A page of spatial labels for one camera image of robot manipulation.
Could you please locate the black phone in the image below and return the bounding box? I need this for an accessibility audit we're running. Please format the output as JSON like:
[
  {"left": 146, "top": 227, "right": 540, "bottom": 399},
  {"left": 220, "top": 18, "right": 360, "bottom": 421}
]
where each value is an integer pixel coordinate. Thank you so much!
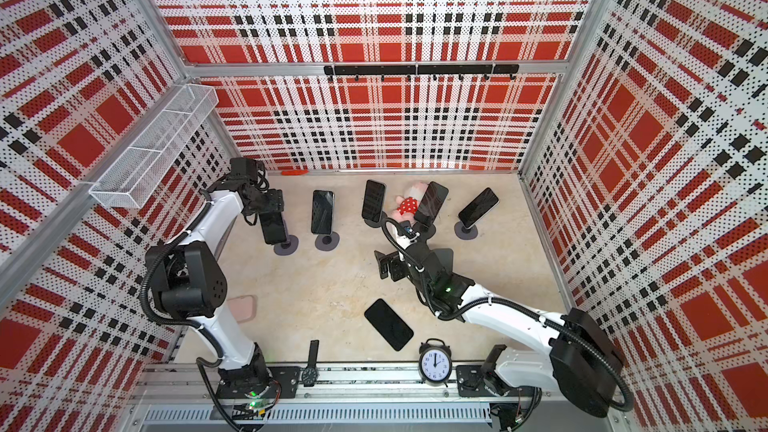
[
  {"left": 311, "top": 190, "right": 334, "bottom": 235},
  {"left": 458, "top": 187, "right": 499, "bottom": 229},
  {"left": 362, "top": 180, "right": 386, "bottom": 220},
  {"left": 364, "top": 298, "right": 414, "bottom": 351},
  {"left": 258, "top": 212, "right": 289, "bottom": 245},
  {"left": 414, "top": 181, "right": 449, "bottom": 227}
]

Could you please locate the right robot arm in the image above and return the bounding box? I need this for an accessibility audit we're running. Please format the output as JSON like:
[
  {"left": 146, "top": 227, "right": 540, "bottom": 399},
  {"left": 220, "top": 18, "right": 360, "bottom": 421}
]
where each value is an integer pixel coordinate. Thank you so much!
[{"left": 376, "top": 218, "right": 635, "bottom": 418}]

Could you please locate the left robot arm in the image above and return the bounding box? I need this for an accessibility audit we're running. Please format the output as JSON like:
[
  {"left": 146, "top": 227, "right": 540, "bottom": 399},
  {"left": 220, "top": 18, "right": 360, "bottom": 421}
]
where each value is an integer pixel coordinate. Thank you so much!
[{"left": 139, "top": 157, "right": 273, "bottom": 397}]

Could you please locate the dark phone stand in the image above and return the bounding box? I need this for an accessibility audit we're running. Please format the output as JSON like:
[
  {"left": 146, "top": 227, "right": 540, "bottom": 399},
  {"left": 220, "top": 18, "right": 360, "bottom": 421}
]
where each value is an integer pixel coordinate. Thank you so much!
[
  {"left": 414, "top": 222, "right": 436, "bottom": 241},
  {"left": 364, "top": 211, "right": 387, "bottom": 228}
]

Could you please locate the wooden base phone stand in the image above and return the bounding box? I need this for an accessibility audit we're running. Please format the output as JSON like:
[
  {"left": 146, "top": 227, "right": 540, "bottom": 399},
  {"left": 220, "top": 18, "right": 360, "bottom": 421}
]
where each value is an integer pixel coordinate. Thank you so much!
[{"left": 433, "top": 248, "right": 454, "bottom": 273}]

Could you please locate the grey phone stand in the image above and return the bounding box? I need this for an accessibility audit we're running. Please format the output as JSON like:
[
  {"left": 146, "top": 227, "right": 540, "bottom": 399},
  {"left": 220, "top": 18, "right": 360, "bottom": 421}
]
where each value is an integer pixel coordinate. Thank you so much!
[
  {"left": 454, "top": 221, "right": 478, "bottom": 241},
  {"left": 273, "top": 235, "right": 300, "bottom": 256},
  {"left": 315, "top": 232, "right": 340, "bottom": 252}
]

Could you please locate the pink phone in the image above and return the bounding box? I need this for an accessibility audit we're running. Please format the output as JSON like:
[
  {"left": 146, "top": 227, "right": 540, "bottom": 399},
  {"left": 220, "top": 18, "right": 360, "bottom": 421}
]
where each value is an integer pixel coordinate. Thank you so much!
[{"left": 227, "top": 295, "right": 257, "bottom": 323}]

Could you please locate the red marker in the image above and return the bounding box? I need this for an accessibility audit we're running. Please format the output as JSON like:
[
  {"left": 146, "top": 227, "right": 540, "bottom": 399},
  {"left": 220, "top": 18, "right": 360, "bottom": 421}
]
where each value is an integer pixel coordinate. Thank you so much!
[{"left": 281, "top": 169, "right": 310, "bottom": 177}]

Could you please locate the pink plush toy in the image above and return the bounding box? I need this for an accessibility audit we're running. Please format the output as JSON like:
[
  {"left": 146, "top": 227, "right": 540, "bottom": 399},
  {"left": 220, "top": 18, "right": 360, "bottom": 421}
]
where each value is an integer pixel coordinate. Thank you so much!
[{"left": 390, "top": 182, "right": 428, "bottom": 224}]

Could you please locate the black alarm clock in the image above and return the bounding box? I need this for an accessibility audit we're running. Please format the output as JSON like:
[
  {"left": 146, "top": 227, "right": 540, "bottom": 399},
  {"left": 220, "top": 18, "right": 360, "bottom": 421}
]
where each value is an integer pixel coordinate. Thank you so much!
[{"left": 418, "top": 338, "right": 453, "bottom": 386}]

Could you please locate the black wristwatch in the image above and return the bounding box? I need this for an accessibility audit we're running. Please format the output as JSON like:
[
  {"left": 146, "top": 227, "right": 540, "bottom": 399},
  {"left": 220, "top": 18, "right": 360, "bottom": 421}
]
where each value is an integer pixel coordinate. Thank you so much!
[{"left": 300, "top": 339, "right": 320, "bottom": 387}]

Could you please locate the white wire basket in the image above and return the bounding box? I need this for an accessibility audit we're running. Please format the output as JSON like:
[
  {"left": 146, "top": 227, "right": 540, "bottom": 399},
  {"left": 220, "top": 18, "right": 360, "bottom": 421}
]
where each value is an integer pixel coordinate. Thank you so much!
[{"left": 89, "top": 84, "right": 218, "bottom": 209}]

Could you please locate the black hook rail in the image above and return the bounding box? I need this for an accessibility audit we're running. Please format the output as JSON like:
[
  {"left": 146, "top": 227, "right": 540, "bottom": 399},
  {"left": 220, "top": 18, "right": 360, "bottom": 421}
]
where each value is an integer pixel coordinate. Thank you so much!
[{"left": 323, "top": 64, "right": 520, "bottom": 80}]

